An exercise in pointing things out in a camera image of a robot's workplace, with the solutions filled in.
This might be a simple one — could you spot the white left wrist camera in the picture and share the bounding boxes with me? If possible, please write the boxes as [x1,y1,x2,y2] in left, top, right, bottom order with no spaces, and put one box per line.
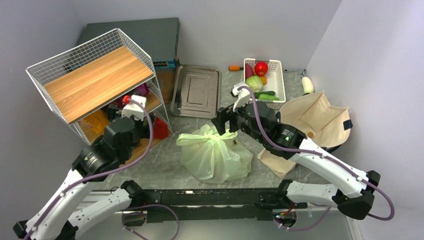
[121,95,147,121]

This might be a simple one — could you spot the white radish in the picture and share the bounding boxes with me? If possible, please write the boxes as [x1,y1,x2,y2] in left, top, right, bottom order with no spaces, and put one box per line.
[301,76,315,95]

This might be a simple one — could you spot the purple sweet potato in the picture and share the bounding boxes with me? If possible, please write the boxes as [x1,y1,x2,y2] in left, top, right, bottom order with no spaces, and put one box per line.
[244,63,254,80]

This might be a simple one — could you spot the white plastic basket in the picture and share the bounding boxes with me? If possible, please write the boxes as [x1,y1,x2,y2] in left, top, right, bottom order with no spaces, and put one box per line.
[243,58,286,110]

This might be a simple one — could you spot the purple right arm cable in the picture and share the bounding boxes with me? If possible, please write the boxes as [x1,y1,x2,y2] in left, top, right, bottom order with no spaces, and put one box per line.
[236,85,396,232]

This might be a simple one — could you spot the purple snack bag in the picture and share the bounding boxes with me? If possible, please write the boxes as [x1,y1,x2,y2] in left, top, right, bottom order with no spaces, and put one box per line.
[133,83,150,97]

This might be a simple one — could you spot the green avocado plastic bag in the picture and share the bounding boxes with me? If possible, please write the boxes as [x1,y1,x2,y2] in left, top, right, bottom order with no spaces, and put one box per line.
[176,124,253,184]

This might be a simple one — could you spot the metal tray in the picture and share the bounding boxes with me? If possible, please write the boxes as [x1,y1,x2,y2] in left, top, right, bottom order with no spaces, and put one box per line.
[170,64,222,119]

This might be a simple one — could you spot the dark green cucumber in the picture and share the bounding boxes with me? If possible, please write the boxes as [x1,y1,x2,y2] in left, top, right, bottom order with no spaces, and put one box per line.
[254,91,276,99]

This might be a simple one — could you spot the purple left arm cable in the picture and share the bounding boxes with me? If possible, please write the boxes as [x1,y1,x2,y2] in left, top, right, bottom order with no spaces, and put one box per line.
[23,97,181,240]

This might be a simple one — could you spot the top wooden shelf board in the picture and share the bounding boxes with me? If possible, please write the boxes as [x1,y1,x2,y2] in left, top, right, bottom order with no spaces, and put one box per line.
[44,46,154,124]

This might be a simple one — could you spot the orange small pepper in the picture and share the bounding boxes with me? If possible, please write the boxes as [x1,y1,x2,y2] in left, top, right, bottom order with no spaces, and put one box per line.
[260,76,267,85]

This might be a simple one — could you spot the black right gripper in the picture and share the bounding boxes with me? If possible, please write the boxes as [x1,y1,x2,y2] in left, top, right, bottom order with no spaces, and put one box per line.
[211,96,266,144]

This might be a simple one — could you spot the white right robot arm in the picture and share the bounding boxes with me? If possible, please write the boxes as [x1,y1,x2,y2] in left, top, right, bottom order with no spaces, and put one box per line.
[211,102,381,220]

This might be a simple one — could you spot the red apple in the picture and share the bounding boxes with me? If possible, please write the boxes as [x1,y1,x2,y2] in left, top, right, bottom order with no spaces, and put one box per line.
[254,61,269,77]

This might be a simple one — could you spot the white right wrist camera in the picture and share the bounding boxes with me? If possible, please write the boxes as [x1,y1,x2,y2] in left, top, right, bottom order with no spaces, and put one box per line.
[230,82,254,112]

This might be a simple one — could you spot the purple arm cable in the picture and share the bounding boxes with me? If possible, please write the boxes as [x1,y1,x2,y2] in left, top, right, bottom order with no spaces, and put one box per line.
[23,97,181,240]
[236,85,396,232]

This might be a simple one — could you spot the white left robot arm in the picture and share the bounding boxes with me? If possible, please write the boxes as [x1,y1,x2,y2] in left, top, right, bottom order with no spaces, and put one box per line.
[13,114,154,240]

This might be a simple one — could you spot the yellow snack bag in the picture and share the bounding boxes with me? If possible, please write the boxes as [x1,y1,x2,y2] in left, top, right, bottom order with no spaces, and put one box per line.
[80,110,109,134]

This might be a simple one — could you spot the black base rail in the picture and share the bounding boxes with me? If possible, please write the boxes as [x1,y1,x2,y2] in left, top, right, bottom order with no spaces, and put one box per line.
[120,180,308,223]

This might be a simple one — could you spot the green cabbage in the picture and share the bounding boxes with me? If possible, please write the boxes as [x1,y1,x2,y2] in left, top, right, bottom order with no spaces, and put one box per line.
[245,75,264,93]

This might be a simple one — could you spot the red snack bag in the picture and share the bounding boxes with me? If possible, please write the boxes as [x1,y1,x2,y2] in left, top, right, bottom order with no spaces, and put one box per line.
[153,117,170,140]

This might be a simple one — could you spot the beige canvas tote bag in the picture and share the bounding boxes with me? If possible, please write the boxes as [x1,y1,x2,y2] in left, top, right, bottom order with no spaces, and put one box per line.
[256,92,353,180]

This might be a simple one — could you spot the light green bitter gourd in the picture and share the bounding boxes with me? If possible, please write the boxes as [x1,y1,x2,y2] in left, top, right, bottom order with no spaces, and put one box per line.
[258,94,280,101]

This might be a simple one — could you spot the white wire shelf rack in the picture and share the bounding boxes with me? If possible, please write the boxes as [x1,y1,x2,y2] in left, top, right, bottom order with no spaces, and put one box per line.
[26,28,169,144]

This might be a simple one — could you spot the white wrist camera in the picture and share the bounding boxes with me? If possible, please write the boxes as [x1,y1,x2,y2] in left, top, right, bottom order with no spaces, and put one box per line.
[230,82,254,112]
[121,95,147,121]

